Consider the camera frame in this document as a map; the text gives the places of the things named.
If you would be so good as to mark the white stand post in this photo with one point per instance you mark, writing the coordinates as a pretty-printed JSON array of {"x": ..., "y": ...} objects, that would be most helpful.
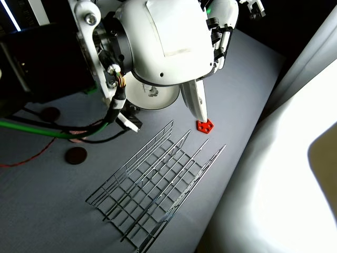
[{"x": 39, "y": 10}]

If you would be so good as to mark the black-rimmed white plate leaf print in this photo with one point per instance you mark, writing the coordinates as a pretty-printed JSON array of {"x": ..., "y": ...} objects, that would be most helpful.
[{"x": 158, "y": 101}]

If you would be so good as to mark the bright white light strip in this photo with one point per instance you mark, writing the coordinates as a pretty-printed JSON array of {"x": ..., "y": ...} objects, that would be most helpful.
[{"x": 11, "y": 15}]

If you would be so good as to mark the red pentagon block with holes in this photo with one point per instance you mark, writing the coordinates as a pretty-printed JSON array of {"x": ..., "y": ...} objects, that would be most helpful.
[{"x": 206, "y": 128}]

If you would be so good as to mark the dark brown sandwich cookie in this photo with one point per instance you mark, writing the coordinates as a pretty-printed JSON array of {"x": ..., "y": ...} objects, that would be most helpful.
[
  {"x": 50, "y": 114},
  {"x": 76, "y": 155}
]

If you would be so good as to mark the white backdrop sheet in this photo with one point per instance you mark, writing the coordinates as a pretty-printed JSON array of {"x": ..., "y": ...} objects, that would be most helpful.
[{"x": 263, "y": 197}]

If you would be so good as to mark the pink sandwich cookie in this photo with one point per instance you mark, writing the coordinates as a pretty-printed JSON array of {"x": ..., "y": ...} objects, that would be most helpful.
[{"x": 79, "y": 132}]

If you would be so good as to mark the grey table cloth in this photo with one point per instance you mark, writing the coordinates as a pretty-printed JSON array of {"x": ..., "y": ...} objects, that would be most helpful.
[{"x": 65, "y": 197}]

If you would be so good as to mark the tan rounded panel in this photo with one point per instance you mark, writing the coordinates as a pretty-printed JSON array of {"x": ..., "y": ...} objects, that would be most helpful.
[{"x": 326, "y": 171}]

